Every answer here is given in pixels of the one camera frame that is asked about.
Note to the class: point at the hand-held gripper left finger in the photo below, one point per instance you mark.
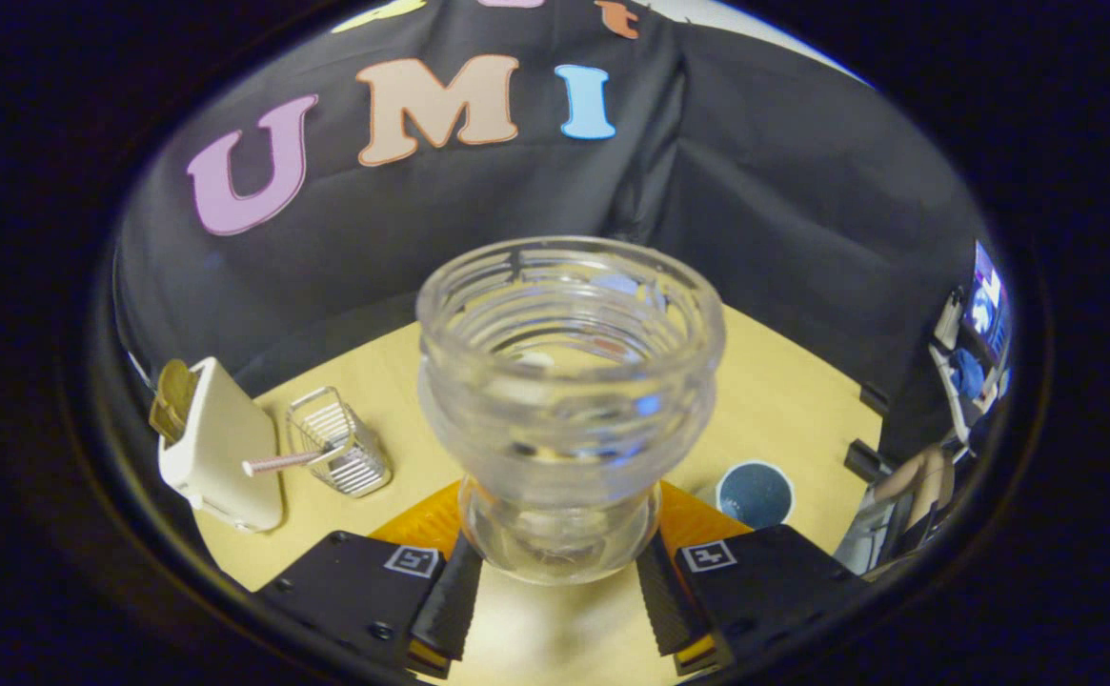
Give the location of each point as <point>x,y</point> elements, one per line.
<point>445,605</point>

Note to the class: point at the white toaster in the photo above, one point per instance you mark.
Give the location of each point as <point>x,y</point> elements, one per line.
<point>221,448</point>

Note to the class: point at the black table clamp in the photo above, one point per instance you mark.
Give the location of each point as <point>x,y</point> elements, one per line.
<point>864,460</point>

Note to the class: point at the computer monitor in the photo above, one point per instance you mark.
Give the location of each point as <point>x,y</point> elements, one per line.
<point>985,295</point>

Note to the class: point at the pink stick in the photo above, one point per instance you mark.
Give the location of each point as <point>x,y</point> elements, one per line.
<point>278,463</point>

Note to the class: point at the white cup with blue inside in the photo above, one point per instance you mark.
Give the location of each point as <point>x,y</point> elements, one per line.
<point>755,495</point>

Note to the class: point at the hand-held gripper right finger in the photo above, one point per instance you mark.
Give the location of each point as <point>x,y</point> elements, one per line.
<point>664,605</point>

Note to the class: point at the black backdrop cloth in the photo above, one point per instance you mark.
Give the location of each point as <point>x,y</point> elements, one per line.
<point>755,191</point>

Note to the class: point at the brown toast slices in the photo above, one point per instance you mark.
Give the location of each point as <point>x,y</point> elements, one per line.
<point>171,400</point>

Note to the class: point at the clear glass bottle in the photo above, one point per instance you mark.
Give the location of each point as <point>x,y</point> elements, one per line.
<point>564,448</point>

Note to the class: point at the wooden table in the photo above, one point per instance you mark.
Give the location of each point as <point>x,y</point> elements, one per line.
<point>802,400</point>

